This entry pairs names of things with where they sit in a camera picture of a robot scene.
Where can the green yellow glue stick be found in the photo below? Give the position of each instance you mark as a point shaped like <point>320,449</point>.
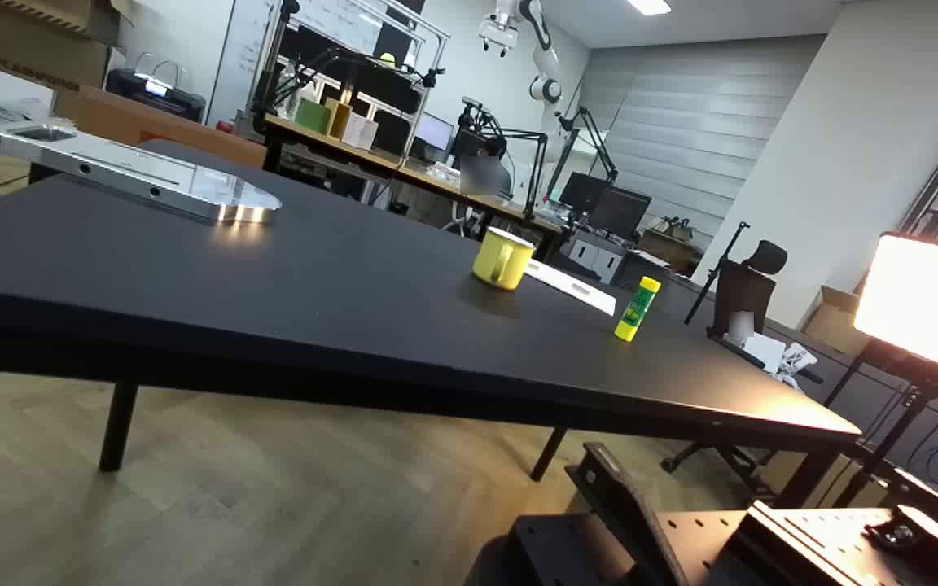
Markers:
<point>636,306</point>

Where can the white flat sheet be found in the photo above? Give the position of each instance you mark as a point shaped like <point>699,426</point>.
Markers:
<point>570,287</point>

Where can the long wooden workbench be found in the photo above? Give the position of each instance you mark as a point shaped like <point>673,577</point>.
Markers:
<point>415,166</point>

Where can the black computer monitor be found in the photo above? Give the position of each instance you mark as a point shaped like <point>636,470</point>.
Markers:
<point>604,207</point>

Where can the small lit monitor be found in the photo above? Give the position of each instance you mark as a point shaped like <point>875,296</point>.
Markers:
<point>434,130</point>

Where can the black table leg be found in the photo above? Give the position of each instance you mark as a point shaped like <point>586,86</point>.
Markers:
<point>119,424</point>
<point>549,454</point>

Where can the green box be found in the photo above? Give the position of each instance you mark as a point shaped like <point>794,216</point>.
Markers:
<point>312,115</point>

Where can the yellow-green ball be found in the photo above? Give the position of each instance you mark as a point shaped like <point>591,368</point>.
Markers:
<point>385,59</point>

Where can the white ceiling mounted device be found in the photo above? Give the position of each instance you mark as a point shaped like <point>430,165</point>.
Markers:
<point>518,44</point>

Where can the metal shelf rack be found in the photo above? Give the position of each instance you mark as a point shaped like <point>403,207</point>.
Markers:
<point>351,53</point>

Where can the black perforated mounting stand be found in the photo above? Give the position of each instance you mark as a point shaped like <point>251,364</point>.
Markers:
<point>554,553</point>

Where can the grey window blinds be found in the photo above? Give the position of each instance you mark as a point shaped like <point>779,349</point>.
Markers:
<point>699,140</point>

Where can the black office chair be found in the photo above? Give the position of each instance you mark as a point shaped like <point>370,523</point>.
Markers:
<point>746,287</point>

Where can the white clutter pile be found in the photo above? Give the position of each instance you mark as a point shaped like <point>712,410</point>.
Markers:
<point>765,347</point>

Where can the rectangular ceiling light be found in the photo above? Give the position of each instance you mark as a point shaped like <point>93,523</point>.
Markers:
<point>649,5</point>

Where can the silver metal plate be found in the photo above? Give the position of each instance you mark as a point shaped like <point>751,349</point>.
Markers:
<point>144,174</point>

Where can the brown wooden cabinet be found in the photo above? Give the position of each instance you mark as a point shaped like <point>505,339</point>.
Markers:
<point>164,125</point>

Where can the black printer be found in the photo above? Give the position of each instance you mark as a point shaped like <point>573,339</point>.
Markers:
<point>158,93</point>

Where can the black light stand tripod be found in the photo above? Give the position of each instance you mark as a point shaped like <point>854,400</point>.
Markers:
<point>887,418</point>

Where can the bright light panel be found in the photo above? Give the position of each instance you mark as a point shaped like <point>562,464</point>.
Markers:
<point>925,304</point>

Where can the brown cardboard box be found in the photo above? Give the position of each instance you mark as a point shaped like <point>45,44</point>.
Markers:
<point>33,37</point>

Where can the white flat box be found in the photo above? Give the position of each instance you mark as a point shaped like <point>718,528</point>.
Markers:
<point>2,93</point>

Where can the black clamp bracket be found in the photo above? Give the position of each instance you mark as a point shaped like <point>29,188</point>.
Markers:
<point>626,510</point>

